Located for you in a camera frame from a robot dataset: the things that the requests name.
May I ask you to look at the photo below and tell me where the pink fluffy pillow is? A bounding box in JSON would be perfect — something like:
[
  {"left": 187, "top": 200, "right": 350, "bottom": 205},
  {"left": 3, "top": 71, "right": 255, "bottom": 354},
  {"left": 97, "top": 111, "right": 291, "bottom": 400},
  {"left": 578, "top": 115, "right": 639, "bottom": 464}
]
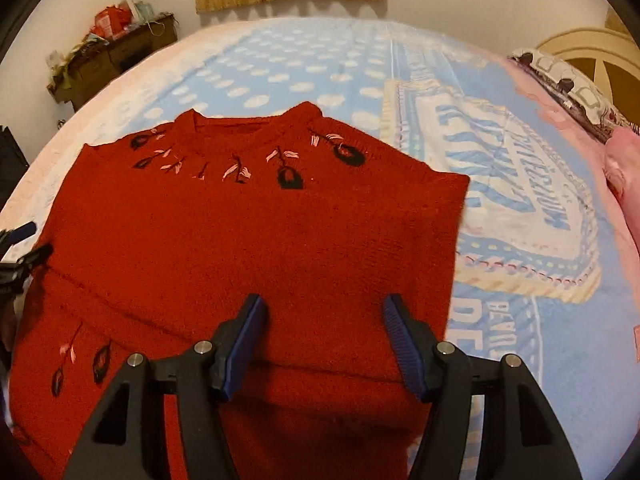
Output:
[{"left": 604, "top": 127, "right": 640, "bottom": 245}]

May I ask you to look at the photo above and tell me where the blue polka dot bed blanket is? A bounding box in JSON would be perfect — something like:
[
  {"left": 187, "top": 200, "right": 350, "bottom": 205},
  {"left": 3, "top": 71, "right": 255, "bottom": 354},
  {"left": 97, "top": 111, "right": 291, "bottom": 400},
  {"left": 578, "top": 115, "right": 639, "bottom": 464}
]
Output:
[{"left": 98, "top": 18, "right": 639, "bottom": 479}]

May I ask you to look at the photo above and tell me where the colourful cloth on desk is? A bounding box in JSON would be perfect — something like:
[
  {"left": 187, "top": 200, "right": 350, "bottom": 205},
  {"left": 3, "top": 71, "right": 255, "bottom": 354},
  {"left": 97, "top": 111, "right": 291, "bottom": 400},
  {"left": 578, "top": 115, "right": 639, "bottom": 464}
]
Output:
[{"left": 46, "top": 36, "right": 110, "bottom": 91}]

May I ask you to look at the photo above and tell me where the dark wooden desk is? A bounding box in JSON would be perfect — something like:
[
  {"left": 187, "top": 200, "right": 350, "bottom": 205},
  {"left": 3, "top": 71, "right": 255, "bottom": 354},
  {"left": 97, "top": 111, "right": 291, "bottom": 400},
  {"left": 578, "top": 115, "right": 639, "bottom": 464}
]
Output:
[{"left": 47, "top": 13, "right": 178, "bottom": 112}]

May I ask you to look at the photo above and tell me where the grey white patterned pillow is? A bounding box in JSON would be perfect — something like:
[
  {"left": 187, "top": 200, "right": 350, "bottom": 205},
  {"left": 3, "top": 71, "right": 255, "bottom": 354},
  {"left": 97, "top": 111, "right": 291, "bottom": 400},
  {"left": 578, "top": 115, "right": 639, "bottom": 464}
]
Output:
[{"left": 509, "top": 49, "right": 639, "bottom": 144}]

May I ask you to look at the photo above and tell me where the cream wooden headboard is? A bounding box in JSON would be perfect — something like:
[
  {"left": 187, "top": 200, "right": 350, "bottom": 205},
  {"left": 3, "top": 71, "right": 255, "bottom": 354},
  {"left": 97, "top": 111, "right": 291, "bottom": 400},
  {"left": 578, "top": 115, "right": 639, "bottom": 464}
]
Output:
[{"left": 538, "top": 8, "right": 640, "bottom": 124}]

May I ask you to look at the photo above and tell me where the red embroidered knit sweater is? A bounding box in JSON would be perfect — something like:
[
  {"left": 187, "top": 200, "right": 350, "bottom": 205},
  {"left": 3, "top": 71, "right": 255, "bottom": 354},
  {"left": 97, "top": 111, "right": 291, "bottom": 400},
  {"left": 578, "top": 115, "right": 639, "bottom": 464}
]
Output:
[{"left": 9, "top": 102, "right": 470, "bottom": 479}]

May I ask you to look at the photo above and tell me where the red gift bag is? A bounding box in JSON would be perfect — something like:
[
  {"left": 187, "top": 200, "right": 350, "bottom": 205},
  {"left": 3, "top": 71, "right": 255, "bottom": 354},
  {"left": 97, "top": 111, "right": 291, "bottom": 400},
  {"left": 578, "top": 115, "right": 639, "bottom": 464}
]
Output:
[{"left": 91, "top": 6, "right": 132, "bottom": 40}]

